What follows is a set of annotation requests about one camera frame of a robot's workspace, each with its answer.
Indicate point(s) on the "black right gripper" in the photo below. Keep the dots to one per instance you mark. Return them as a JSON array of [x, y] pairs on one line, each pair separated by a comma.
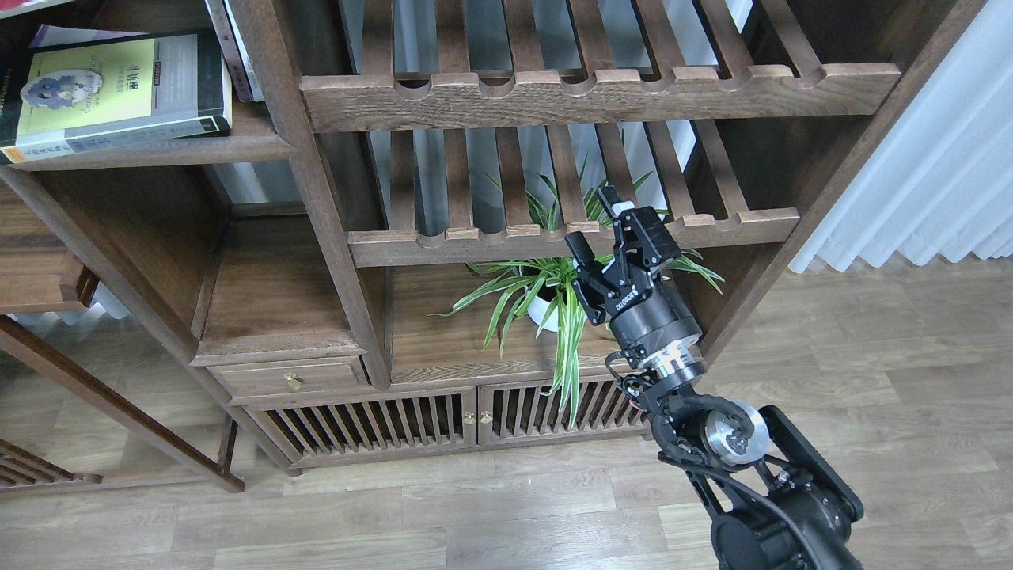
[[651, 323]]

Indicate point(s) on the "green and black book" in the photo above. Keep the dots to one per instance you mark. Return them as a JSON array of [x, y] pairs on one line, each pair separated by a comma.
[[76, 98]]

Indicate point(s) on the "pale lilac white book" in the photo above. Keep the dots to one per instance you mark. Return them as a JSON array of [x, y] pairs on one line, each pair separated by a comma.
[[50, 35]]

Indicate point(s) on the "red cover book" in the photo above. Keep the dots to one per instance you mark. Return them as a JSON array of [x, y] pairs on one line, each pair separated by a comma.
[[11, 8]]

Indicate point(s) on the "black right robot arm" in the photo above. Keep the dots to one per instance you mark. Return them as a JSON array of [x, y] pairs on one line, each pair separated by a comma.
[[774, 502]]

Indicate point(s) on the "green spider plant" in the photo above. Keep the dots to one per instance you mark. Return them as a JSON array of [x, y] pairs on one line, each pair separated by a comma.
[[523, 284]]

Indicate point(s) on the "white plant pot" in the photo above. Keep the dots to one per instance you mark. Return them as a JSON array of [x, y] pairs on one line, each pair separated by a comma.
[[557, 311]]

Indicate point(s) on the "dark wooden bookshelf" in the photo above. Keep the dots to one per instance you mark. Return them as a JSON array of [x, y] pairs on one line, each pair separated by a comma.
[[399, 141]]

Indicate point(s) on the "white sheer curtain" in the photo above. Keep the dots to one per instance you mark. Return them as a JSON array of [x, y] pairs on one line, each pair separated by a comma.
[[941, 182]]

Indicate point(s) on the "brass drawer knob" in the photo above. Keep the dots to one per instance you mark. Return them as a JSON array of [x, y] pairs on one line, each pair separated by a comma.
[[293, 381]]

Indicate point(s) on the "white blue upright book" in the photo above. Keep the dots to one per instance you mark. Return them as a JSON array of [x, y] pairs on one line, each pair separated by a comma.
[[254, 84]]

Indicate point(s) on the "grey upright book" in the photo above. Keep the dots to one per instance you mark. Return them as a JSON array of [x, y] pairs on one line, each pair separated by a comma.
[[229, 47]]

